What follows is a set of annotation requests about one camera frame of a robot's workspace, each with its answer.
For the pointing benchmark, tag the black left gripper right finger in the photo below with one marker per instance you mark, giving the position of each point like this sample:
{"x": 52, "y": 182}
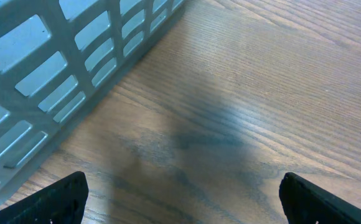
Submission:
{"x": 306, "y": 203}

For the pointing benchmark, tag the grey plastic basket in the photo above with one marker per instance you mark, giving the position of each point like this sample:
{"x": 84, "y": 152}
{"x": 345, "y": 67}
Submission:
{"x": 58, "y": 58}

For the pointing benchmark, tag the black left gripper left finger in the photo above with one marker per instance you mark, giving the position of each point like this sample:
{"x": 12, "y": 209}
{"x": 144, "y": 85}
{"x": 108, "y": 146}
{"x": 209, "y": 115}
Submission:
{"x": 62, "y": 202}

